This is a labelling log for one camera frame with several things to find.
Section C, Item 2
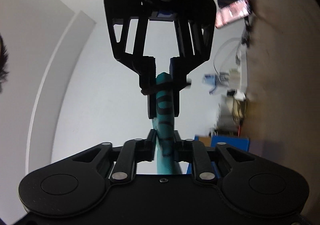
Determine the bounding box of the white power strip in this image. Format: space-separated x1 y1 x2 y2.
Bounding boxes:
234 46 248 101

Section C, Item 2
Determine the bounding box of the grey charging cable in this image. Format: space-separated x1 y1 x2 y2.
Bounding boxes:
213 37 242 83

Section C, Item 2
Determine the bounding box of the blue cardboard box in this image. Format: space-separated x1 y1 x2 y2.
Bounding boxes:
194 139 248 179

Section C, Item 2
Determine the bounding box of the blue water bottle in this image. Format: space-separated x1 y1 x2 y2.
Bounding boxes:
202 73 229 95

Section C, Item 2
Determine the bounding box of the smartphone on stand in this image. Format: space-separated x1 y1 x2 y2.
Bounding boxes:
215 0 252 29

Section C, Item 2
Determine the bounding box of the teal non-woven shopping bag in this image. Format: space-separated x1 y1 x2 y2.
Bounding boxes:
152 72 182 175

